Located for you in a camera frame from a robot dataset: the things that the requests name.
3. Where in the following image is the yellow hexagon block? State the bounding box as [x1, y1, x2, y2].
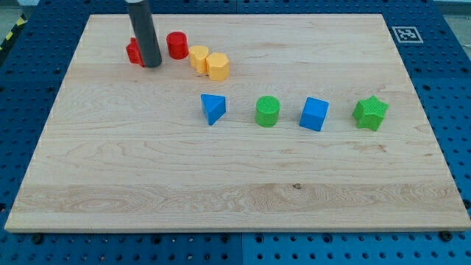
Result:
[206, 52, 230, 81]

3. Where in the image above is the wooden board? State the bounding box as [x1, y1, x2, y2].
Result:
[5, 14, 470, 233]

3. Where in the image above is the blue triangle block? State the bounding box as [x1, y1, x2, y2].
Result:
[200, 93, 226, 126]

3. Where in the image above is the green cylinder block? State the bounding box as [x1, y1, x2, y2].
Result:
[255, 96, 280, 127]

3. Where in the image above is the blue cube block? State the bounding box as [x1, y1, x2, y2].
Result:
[300, 97, 329, 131]

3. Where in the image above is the yellow heart block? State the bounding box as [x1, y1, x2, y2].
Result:
[188, 46, 209, 74]

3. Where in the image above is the red cylinder block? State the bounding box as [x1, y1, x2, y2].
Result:
[166, 32, 189, 60]

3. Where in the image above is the red pentagon block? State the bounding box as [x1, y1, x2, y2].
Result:
[126, 38, 145, 67]

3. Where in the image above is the green star block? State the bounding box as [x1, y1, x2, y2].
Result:
[353, 95, 389, 131]

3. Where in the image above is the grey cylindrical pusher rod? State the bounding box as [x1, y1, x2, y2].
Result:
[125, 0, 162, 68]

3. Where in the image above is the white fiducial marker tag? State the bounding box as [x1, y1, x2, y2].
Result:
[392, 26, 423, 43]

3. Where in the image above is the black bolt front left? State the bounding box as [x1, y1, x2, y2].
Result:
[31, 233, 43, 245]

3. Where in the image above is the black bolt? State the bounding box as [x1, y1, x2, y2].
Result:
[439, 230, 453, 242]
[31, 233, 43, 245]

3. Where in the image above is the black bolt front right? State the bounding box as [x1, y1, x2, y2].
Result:
[439, 230, 453, 242]

